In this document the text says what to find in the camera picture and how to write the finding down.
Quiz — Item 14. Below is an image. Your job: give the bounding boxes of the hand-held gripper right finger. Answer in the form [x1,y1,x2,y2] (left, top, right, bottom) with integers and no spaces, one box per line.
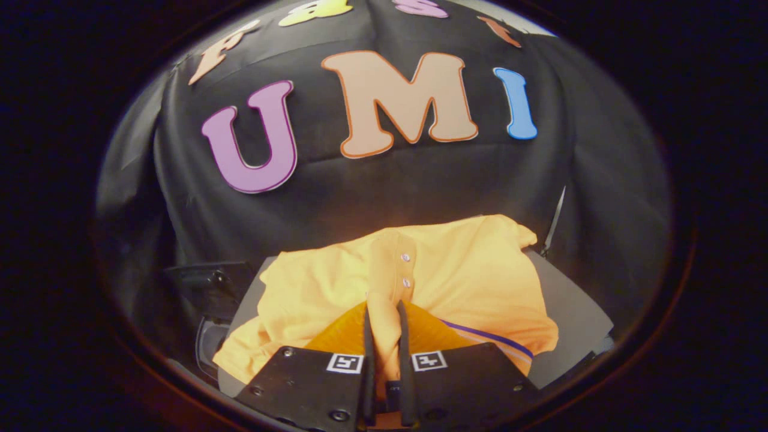
[395,300,542,430]

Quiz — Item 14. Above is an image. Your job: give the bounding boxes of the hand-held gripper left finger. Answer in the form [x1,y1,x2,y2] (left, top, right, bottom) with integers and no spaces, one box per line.
[234,302,377,432]

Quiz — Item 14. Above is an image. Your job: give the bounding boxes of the orange polo shirt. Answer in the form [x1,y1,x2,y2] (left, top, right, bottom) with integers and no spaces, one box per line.
[213,214,560,385]

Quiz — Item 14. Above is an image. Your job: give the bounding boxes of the black backdrop cloth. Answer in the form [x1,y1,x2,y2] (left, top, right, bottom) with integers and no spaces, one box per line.
[96,0,673,337]

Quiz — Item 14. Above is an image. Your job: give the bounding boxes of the white cabinet with dark frame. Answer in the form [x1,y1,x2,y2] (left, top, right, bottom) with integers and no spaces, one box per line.
[217,249,616,398]

